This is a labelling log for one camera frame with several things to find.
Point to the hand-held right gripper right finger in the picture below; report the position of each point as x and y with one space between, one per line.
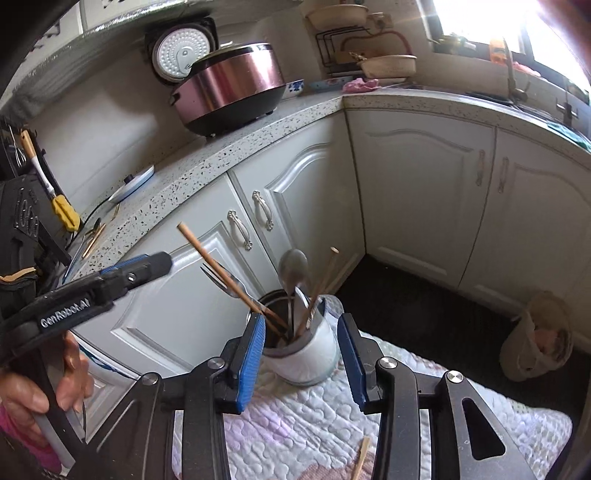
353 364

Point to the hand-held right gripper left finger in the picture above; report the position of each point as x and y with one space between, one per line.
249 364

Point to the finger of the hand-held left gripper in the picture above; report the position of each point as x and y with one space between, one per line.
122 267
150 271

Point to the white steel-rimmed jar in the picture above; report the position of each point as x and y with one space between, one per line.
309 355

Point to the long dark brown chopstick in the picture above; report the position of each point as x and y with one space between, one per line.
207 258

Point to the metal spoon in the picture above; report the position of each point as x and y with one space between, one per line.
293 267

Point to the person's left forearm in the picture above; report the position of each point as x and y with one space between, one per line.
14 438

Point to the person's left hand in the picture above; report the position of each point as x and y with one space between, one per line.
76 369

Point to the white cabinet door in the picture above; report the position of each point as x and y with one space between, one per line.
415 194
152 314
545 230
314 194

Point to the printed quilted blanket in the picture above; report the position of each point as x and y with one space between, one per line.
295 429

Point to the yellow and white kitchen tool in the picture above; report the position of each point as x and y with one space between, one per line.
64 212

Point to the light bamboo chopstick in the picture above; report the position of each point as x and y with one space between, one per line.
362 457

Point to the speckled kitchen countertop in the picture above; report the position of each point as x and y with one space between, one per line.
194 170

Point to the beige basket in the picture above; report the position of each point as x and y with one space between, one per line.
535 341

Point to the pink rice cooker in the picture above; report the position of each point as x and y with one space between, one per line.
231 83

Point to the small blue and white bowl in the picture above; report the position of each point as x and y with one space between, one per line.
293 88

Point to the pink cloth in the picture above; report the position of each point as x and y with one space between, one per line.
362 84

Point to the beige bowl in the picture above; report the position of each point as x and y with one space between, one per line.
388 64

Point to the metal kitchen faucet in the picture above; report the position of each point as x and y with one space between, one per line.
510 69

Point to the small teapot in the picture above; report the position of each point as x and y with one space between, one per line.
455 44

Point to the orange bottle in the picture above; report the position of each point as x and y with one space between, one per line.
496 50

